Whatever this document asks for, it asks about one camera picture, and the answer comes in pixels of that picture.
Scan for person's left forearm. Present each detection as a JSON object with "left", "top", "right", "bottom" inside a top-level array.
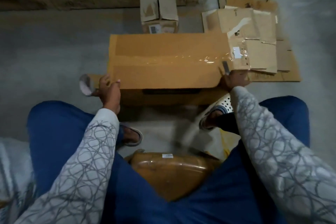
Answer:
[{"left": 15, "top": 108, "right": 121, "bottom": 224}]

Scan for person's left white clog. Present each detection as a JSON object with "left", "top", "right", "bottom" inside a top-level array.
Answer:
[{"left": 119, "top": 124, "right": 144, "bottom": 147}]

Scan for flat brown cardboard sheet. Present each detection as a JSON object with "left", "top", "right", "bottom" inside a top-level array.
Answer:
[{"left": 217, "top": 0, "right": 303, "bottom": 84}]

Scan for small brown cardboard box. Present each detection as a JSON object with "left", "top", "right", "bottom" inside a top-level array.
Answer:
[{"left": 138, "top": 0, "right": 180, "bottom": 35}]

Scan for brown plastic-wrapped stool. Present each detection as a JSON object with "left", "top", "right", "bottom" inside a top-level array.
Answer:
[{"left": 124, "top": 150, "right": 222, "bottom": 202}]

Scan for person's white clog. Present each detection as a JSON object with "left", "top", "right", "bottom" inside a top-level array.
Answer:
[
  {"left": 119, "top": 124, "right": 144, "bottom": 147},
  {"left": 198, "top": 92, "right": 235, "bottom": 131}
]

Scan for white woven sack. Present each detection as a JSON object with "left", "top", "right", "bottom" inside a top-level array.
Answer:
[{"left": 0, "top": 136, "right": 39, "bottom": 224}]

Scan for large black-label cardboard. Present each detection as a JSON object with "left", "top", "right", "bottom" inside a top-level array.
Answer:
[{"left": 106, "top": 31, "right": 252, "bottom": 108}]

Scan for brown packing tape roll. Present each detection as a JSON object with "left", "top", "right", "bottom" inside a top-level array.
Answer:
[{"left": 78, "top": 72, "right": 105, "bottom": 97}]

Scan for person's left hand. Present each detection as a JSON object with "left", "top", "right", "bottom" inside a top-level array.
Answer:
[{"left": 98, "top": 73, "right": 123, "bottom": 115}]

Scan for person's right forearm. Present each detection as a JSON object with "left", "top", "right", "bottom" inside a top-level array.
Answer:
[{"left": 230, "top": 86, "right": 336, "bottom": 224}]

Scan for person's right hand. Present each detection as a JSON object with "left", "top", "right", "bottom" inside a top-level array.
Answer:
[{"left": 219, "top": 69, "right": 252, "bottom": 92}]

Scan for blue-handled cutter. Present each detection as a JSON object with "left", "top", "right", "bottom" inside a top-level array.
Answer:
[{"left": 220, "top": 59, "right": 233, "bottom": 76}]

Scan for person's blue trousers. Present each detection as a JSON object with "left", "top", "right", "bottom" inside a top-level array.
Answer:
[{"left": 26, "top": 94, "right": 312, "bottom": 224}]

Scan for person's right white clog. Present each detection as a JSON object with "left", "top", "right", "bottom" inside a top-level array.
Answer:
[{"left": 198, "top": 92, "right": 235, "bottom": 131}]

